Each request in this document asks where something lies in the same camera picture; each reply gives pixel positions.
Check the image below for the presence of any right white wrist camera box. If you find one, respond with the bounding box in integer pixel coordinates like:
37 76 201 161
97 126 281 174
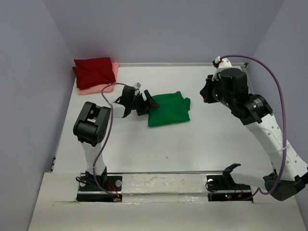
212 56 232 75

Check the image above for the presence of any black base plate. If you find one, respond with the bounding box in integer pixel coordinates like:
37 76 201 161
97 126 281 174
76 174 123 203
205 164 253 202

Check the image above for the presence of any white front cover board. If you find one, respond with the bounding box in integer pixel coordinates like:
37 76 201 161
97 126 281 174
29 173 305 231

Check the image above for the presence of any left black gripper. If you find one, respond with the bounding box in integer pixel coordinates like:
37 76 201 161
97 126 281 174
129 90 159 116

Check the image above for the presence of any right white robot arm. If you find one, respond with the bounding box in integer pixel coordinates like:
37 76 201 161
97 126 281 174
200 68 308 201

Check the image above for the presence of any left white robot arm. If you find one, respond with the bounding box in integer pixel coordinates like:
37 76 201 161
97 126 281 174
73 83 159 190

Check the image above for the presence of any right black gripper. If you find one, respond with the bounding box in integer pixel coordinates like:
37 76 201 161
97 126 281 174
201 74 234 109

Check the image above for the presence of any folded dark red t-shirt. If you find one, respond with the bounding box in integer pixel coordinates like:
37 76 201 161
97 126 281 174
72 57 116 90

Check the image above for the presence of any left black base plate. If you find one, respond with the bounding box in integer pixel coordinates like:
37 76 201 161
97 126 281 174
76 174 123 203

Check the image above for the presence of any green t-shirt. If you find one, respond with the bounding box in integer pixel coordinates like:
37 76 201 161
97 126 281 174
148 91 191 128

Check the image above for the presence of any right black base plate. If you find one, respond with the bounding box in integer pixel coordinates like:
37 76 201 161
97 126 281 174
205 164 253 202

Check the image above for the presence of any folded pink t-shirt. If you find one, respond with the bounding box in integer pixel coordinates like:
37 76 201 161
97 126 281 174
77 63 119 95

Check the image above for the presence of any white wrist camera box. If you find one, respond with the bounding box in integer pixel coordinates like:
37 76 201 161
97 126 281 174
212 56 232 75
133 82 141 90

